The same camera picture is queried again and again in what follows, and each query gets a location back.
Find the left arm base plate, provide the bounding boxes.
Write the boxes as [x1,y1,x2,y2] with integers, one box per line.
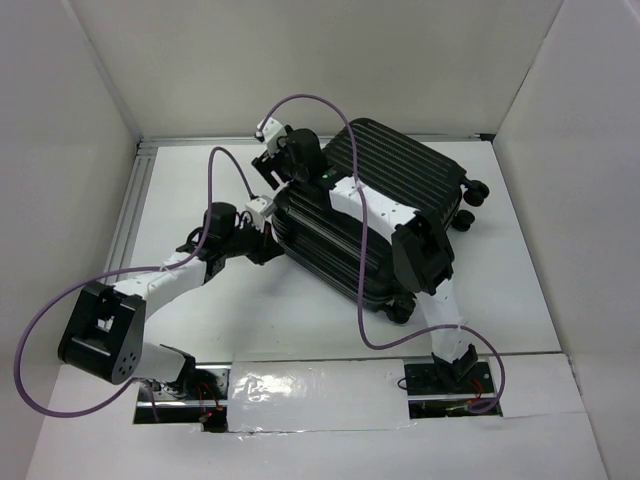
[133,363,231,433]

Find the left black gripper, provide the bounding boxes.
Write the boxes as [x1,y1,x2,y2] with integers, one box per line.
[220,215,283,264]

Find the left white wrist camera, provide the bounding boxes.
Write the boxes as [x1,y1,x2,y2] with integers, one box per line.
[245,196,276,230]

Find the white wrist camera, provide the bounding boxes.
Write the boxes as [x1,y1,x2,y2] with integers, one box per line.
[245,196,276,230]
[254,117,287,156]

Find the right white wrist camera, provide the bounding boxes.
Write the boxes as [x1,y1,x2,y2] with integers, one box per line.
[254,117,287,156]

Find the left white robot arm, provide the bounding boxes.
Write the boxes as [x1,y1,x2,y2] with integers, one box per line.
[58,197,284,399]

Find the black hard-shell suitcase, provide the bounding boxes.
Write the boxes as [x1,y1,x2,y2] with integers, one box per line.
[269,117,491,324]

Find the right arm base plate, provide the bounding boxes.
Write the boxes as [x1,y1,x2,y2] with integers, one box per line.
[397,361,497,420]

